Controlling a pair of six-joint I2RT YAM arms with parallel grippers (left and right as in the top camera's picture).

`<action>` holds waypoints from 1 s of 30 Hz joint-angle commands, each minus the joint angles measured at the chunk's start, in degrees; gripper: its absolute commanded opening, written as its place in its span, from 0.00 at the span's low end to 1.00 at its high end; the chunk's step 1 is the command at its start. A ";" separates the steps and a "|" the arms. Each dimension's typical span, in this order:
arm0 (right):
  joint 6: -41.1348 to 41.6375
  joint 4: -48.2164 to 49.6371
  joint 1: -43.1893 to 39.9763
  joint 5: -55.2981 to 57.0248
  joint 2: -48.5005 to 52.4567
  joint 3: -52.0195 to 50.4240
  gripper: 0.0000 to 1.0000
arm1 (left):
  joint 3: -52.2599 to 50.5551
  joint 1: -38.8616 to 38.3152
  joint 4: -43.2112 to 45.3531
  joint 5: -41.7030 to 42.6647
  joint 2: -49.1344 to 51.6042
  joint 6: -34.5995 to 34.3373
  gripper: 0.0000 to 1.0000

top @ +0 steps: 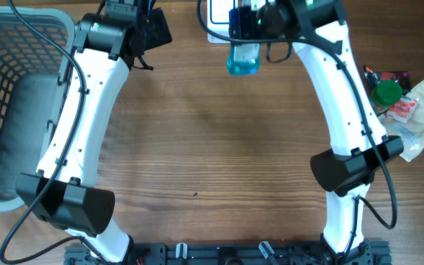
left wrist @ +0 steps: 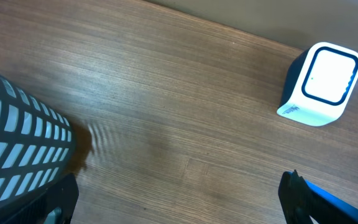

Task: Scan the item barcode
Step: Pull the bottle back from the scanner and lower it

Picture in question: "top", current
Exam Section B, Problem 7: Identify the blue mouthwash bottle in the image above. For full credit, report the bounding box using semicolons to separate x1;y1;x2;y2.
227;43;261;76

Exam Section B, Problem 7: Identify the green lid jar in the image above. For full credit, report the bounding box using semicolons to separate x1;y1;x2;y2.
370;80;403;107

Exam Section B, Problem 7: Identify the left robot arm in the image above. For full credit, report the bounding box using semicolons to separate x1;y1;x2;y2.
16;1;172;264

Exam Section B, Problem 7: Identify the white barcode scanner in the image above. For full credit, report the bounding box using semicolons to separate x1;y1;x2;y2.
206;0;238;37

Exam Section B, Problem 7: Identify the red snack packet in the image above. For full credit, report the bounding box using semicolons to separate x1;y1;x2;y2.
386;96;418;123

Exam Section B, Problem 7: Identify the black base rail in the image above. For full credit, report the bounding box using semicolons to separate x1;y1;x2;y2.
63;241;392;265

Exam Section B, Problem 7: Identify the grey plastic mesh basket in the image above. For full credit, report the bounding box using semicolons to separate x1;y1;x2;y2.
0;6;75;212

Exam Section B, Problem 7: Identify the white long pouch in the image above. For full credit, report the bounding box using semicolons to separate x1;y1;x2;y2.
379;80;424;162

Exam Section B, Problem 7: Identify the black red snack wrapper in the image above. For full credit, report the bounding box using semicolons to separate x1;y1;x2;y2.
363;65;412;95

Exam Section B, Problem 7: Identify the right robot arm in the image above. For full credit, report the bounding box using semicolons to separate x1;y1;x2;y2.
229;0;403;264

